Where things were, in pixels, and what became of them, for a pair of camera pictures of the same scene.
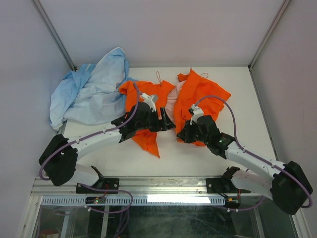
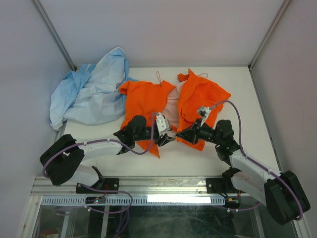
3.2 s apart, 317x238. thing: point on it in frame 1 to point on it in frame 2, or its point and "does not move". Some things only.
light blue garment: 90,94 does not move
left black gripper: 164,124 to 165,139
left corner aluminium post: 55,34 does not move
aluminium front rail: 133,186 does not move
